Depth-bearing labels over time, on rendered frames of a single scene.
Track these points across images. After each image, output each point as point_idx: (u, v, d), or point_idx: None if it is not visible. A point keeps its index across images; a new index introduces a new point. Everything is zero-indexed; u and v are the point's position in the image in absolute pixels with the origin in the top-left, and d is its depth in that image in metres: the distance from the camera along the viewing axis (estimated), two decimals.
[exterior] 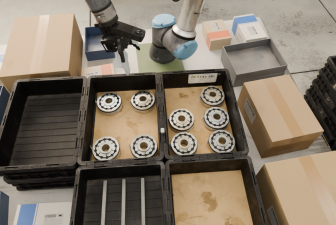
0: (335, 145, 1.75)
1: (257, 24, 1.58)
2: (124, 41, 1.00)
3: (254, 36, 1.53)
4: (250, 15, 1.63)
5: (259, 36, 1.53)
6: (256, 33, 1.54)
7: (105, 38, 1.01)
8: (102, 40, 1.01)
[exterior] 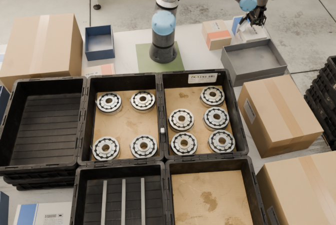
0: (335, 145, 1.75)
1: (257, 24, 1.58)
2: None
3: (253, 36, 1.53)
4: None
5: (259, 36, 1.53)
6: (256, 33, 1.54)
7: (262, 17, 1.46)
8: (264, 17, 1.45)
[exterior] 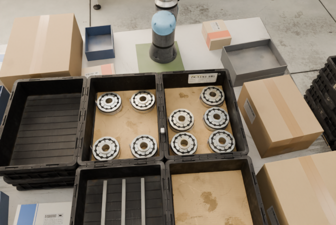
0: (335, 145, 1.75)
1: None
2: None
3: None
4: None
5: None
6: None
7: None
8: None
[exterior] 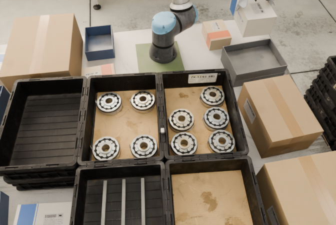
0: (335, 145, 1.75)
1: (264, 0, 1.15)
2: None
3: (258, 16, 1.10)
4: None
5: (266, 15, 1.10)
6: (262, 12, 1.11)
7: None
8: None
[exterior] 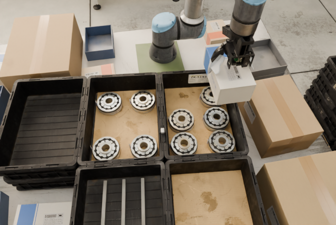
0: (335, 145, 1.75)
1: None
2: None
3: (233, 83, 0.90)
4: None
5: (243, 83, 0.91)
6: (239, 78, 0.92)
7: (247, 54, 0.83)
8: (250, 55, 0.83)
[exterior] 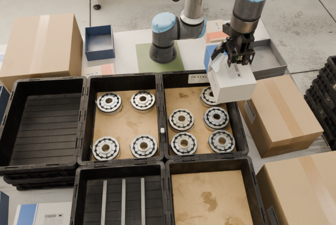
0: (335, 145, 1.75)
1: None
2: None
3: (234, 82, 0.90)
4: None
5: (244, 81, 0.90)
6: (239, 76, 0.91)
7: (247, 52, 0.83)
8: (251, 53, 0.82)
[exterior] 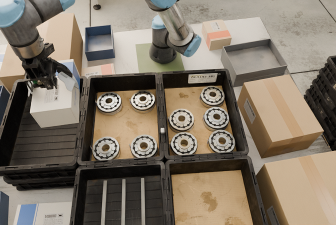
0: (335, 145, 1.75)
1: None
2: None
3: (47, 106, 0.85)
4: (66, 62, 0.95)
5: (58, 105, 0.85)
6: (55, 100, 0.86)
7: (44, 76, 0.78)
8: (47, 77, 0.77)
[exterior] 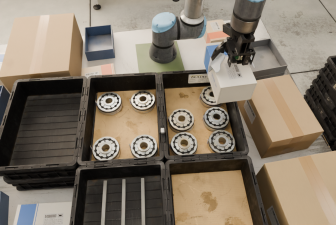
0: (335, 145, 1.75)
1: None
2: None
3: (234, 82, 0.90)
4: None
5: (244, 81, 0.90)
6: (239, 76, 0.91)
7: (247, 52, 0.83)
8: (251, 53, 0.82)
